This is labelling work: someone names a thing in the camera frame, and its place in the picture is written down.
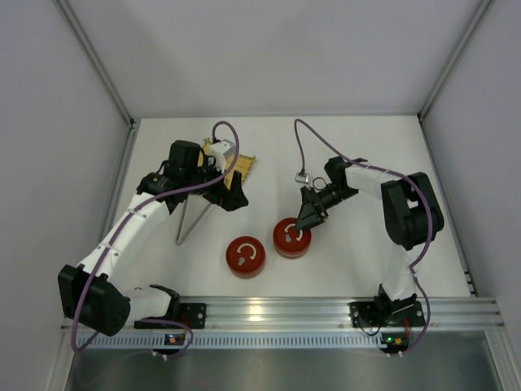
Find metal tongs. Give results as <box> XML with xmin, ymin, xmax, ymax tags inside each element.
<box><xmin>175</xmin><ymin>195</ymin><xmax>212</xmax><ymax>246</ymax></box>

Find red lid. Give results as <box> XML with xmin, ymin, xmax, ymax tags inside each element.
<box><xmin>225</xmin><ymin>236</ymin><xmax>266</xmax><ymax>279</ymax></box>
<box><xmin>272</xmin><ymin>217</ymin><xmax>313</xmax><ymax>259</ymax></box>

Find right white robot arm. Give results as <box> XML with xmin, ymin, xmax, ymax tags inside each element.
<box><xmin>296</xmin><ymin>157</ymin><xmax>444</xmax><ymax>327</ymax></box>

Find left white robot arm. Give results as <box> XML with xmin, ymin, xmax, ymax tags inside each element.
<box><xmin>58</xmin><ymin>139</ymin><xmax>248</xmax><ymax>336</ymax></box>

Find bamboo mat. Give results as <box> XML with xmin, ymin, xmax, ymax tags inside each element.
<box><xmin>197</xmin><ymin>138</ymin><xmax>256</xmax><ymax>189</ymax></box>

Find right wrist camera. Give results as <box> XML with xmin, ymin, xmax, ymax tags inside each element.
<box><xmin>295</xmin><ymin>170</ymin><xmax>313</xmax><ymax>187</ymax></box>

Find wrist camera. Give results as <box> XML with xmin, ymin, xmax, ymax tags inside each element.
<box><xmin>295</xmin><ymin>170</ymin><xmax>313</xmax><ymax>187</ymax></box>
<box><xmin>207</xmin><ymin>139</ymin><xmax>236</xmax><ymax>172</ymax></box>

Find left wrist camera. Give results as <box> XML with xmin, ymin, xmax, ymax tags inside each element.
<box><xmin>207</xmin><ymin>139</ymin><xmax>236</xmax><ymax>172</ymax></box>

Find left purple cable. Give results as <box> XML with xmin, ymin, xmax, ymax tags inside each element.
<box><xmin>71</xmin><ymin>121</ymin><xmax>241</xmax><ymax>359</ymax></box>

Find purple cable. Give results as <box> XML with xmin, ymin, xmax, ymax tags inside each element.
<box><xmin>293</xmin><ymin>118</ymin><xmax>432</xmax><ymax>355</ymax></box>
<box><xmin>71</xmin><ymin>121</ymin><xmax>241</xmax><ymax>359</ymax></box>

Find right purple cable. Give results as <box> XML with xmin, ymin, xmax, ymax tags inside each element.
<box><xmin>293</xmin><ymin>118</ymin><xmax>432</xmax><ymax>355</ymax></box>

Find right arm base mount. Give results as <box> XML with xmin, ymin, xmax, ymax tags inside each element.
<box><xmin>349</xmin><ymin>299</ymin><xmax>426</xmax><ymax>329</ymax></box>

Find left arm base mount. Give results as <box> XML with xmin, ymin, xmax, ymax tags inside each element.
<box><xmin>134</xmin><ymin>302</ymin><xmax>207</xmax><ymax>329</ymax></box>

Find slotted cable duct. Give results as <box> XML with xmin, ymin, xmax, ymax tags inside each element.
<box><xmin>89</xmin><ymin>332</ymin><xmax>385</xmax><ymax>349</ymax></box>

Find aluminium rail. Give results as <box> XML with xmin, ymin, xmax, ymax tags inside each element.
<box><xmin>181</xmin><ymin>297</ymin><xmax>505</xmax><ymax>332</ymax></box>

